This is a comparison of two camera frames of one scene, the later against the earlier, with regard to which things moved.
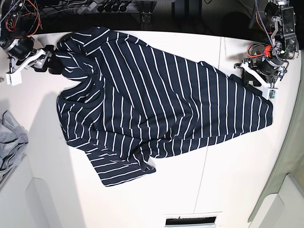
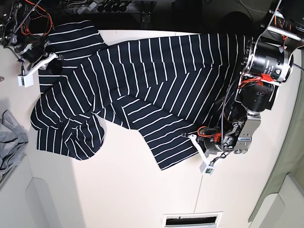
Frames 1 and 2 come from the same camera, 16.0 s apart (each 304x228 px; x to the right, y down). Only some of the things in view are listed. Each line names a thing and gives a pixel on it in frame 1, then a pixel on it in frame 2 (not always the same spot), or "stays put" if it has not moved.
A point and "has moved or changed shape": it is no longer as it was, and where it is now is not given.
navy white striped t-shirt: x=121 y=102 has moved or changed shape
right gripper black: x=264 y=67 -> x=210 y=144
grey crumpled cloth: x=14 y=138 stays put
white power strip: x=92 y=6 stays put
